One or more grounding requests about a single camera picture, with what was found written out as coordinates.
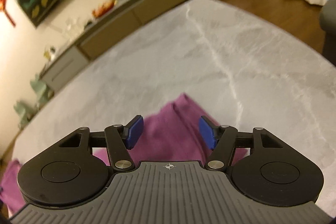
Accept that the green child chair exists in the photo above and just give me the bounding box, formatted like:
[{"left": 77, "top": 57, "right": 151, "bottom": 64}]
[
  {"left": 13, "top": 101, "right": 39, "bottom": 130},
  {"left": 30, "top": 74, "right": 54, "bottom": 110}
]

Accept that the long grey brown sideboard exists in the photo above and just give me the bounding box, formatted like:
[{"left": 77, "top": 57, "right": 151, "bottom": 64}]
[{"left": 39, "top": 0, "right": 188, "bottom": 92}]

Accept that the purple knit sweater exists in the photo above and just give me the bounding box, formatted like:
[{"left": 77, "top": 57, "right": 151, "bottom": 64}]
[{"left": 0, "top": 92, "right": 249, "bottom": 217}]

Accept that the yellow small cup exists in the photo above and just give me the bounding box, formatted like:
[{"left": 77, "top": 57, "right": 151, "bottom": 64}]
[{"left": 43, "top": 47, "right": 56, "bottom": 61}]

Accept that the clear glass cups set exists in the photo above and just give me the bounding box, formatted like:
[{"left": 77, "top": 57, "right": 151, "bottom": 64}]
[{"left": 63, "top": 18, "right": 82, "bottom": 40}]

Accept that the red chinese knot ornament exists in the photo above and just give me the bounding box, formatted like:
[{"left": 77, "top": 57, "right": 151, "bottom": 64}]
[{"left": 0, "top": 0, "right": 16, "bottom": 28}]

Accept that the green child chair left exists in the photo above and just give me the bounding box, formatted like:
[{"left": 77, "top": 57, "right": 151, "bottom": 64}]
[{"left": 13, "top": 101, "right": 39, "bottom": 130}]

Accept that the green child chair right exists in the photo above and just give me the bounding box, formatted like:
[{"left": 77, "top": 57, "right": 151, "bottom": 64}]
[{"left": 30, "top": 74, "right": 54, "bottom": 110}]

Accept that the red fruit plate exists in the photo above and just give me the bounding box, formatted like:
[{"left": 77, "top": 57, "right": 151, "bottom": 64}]
[{"left": 92, "top": 0, "right": 116, "bottom": 19}]

